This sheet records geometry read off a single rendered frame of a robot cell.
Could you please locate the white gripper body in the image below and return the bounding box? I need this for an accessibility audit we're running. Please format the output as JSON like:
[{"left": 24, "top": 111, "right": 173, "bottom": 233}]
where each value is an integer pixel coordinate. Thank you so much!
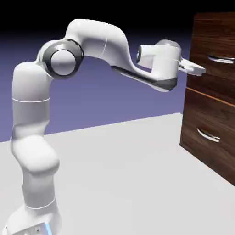
[{"left": 178, "top": 58, "right": 206, "bottom": 77}]

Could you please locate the dark wood drawer front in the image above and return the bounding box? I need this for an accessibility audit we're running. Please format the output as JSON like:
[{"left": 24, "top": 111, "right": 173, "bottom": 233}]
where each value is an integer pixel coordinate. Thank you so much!
[
  {"left": 179, "top": 88, "right": 235, "bottom": 187},
  {"left": 185, "top": 12, "right": 235, "bottom": 107}
]

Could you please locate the dark wood cabinet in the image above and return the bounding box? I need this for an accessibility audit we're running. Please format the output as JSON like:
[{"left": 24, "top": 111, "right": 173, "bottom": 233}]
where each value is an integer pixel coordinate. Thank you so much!
[{"left": 179, "top": 12, "right": 235, "bottom": 187}]

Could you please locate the curved silver handle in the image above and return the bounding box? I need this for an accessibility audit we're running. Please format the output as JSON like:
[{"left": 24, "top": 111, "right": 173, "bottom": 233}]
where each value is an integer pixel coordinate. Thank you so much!
[
  {"left": 207, "top": 55, "right": 235, "bottom": 64},
  {"left": 196, "top": 127, "right": 221, "bottom": 143}
]

